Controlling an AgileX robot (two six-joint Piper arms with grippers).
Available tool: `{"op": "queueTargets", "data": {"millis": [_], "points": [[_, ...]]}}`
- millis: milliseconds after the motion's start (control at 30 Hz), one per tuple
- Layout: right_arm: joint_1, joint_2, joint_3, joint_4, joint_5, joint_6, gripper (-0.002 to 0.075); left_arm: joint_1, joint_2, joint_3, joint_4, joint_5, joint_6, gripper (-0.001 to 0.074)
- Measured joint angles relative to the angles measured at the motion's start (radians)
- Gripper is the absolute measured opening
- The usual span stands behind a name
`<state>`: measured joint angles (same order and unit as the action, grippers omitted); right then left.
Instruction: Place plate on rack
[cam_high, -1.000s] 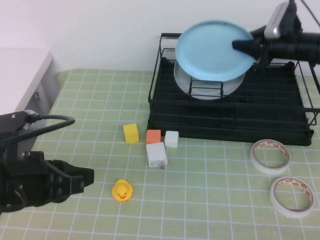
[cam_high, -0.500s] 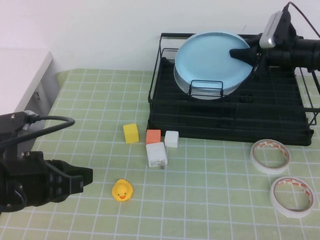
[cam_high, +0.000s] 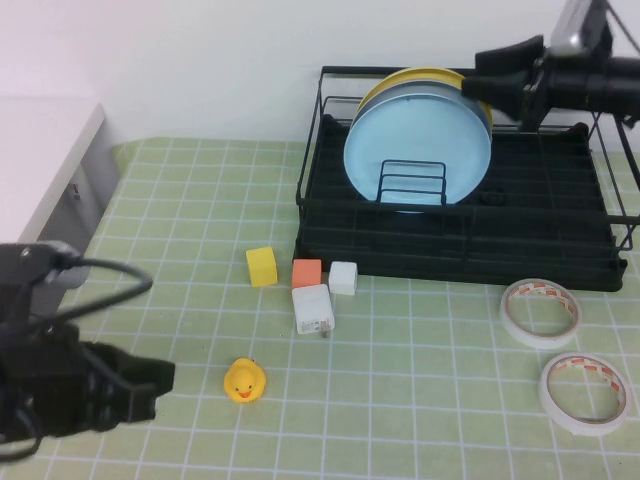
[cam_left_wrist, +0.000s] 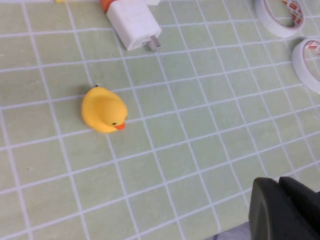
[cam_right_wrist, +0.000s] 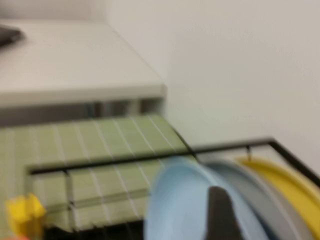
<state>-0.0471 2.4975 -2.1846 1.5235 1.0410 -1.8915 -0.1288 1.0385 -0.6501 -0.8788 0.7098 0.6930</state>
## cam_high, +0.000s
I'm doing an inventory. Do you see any black wire dish rack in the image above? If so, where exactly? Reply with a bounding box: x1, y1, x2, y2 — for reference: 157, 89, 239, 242
292, 66, 640, 294

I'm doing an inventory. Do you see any white power adapter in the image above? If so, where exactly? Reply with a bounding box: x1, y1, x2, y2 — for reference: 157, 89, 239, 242
291, 283, 336, 340

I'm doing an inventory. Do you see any yellow rubber duck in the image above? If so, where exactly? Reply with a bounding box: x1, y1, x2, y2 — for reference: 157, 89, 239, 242
223, 356, 266, 404

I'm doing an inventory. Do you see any green checked tablecloth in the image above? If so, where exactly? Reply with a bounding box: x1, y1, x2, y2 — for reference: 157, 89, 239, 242
0, 137, 640, 480

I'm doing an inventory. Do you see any grey plate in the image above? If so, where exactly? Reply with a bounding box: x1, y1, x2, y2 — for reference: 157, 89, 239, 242
357, 78, 494, 146

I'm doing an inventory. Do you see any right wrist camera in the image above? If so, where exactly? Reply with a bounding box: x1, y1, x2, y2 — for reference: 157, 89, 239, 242
549, 0, 615, 57

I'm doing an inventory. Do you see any yellow cube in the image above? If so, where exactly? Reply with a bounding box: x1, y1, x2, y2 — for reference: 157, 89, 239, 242
245, 245, 279, 289

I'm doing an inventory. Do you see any black plastic drip tray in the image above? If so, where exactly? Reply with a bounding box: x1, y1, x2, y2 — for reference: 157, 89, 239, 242
293, 114, 629, 294

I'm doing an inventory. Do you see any white side cabinet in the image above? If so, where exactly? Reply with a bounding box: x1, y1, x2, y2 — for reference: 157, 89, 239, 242
0, 97, 124, 251

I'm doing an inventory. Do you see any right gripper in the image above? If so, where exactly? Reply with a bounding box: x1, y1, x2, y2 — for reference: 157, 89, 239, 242
459, 33, 609, 132

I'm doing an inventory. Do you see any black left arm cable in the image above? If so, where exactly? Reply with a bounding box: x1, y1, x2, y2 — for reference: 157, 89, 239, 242
0, 255, 154, 342

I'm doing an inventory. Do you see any white cube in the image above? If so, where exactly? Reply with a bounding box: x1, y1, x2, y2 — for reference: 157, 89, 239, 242
328, 260, 359, 296

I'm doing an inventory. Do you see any orange cube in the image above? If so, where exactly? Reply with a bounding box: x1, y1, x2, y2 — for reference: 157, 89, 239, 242
291, 258, 323, 290

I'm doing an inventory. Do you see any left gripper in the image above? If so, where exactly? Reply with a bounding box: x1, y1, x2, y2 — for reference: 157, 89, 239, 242
0, 323, 177, 442

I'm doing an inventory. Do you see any white double-sided tape roll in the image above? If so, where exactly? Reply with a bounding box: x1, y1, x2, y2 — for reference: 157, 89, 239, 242
499, 277, 582, 350
537, 351, 629, 437

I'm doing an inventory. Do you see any yellow plate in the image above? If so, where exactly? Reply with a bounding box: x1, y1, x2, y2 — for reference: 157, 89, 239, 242
357, 67, 495, 134

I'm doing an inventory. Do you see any light blue plate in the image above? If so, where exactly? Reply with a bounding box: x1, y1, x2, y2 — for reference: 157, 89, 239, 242
342, 91, 494, 215

